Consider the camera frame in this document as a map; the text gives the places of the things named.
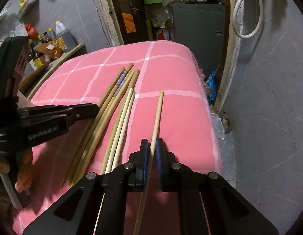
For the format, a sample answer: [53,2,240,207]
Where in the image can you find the wooden door frame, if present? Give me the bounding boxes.
[99,0,240,112]

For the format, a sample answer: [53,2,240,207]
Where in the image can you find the dark soy sauce bottle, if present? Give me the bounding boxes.
[28,39,46,68]

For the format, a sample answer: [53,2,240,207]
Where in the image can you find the red plastic bag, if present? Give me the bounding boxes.
[25,24,38,39]

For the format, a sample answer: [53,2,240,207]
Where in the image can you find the pink checked tablecloth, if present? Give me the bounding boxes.
[9,40,222,234]

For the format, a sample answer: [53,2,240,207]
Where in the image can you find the brown packet on counter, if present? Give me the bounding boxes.
[34,43,63,60]

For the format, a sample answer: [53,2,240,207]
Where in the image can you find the yellow-cap sauce bottle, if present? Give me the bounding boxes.
[48,28,57,40]

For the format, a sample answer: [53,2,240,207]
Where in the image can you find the large cooking oil jug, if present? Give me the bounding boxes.
[55,20,76,52]

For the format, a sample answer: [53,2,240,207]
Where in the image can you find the small sauce bottle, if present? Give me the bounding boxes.
[43,32,51,43]

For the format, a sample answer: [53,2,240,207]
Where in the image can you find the dark bamboo chopstick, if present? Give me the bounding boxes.
[68,70,134,185]
[61,67,127,188]
[70,69,140,186]

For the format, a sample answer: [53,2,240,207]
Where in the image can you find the grey cabinet in doorway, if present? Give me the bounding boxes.
[172,3,225,76]

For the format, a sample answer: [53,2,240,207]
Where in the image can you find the light bamboo chopstick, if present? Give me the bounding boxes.
[133,90,164,235]
[92,92,136,235]
[100,87,133,174]
[105,88,133,173]

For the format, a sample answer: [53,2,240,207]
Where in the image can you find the grey wall shelf with packets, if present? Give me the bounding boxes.
[17,0,39,21]

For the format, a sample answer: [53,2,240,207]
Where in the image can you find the white flexible hose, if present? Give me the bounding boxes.
[232,0,264,39]

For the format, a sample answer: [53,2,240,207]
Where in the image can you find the person's left hand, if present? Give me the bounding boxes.
[0,149,33,193]

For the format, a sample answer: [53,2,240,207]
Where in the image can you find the purple-banded bamboo chopstick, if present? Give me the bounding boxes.
[64,63,133,186]

